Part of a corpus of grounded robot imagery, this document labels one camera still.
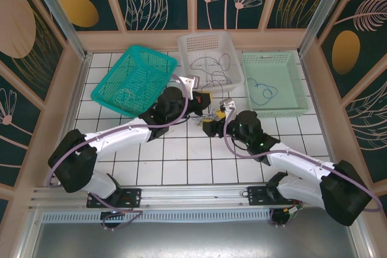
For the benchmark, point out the teal plastic basket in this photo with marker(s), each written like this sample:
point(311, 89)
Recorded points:
point(136, 70)

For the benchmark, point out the mint green plastic basket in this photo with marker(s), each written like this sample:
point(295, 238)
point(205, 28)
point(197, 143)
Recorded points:
point(284, 89)

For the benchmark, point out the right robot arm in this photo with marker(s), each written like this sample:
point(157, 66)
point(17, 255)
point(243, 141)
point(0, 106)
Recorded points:
point(302, 164)

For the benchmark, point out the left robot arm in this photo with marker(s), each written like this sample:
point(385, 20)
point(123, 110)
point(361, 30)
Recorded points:
point(121, 140)

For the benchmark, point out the white plastic basket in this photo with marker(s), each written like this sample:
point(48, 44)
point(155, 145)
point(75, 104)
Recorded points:
point(199, 43)

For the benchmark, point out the grey metal sheet panel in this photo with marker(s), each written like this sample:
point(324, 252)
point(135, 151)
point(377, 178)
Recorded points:
point(193, 240)

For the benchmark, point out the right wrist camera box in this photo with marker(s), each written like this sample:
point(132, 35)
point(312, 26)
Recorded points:
point(227, 104)

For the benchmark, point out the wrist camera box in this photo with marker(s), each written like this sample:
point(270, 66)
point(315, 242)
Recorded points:
point(189, 84)
point(227, 104)

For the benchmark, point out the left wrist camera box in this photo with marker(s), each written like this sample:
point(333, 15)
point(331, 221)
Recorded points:
point(189, 84)

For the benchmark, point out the long aluminium base rail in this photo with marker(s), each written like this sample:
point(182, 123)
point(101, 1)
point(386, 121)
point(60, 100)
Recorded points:
point(193, 193)

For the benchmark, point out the aluminium side rail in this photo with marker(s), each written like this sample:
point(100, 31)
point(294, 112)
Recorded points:
point(315, 98)
point(77, 89)

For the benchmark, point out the aluminium frame post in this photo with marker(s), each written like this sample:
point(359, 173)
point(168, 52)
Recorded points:
point(319, 13)
point(60, 13)

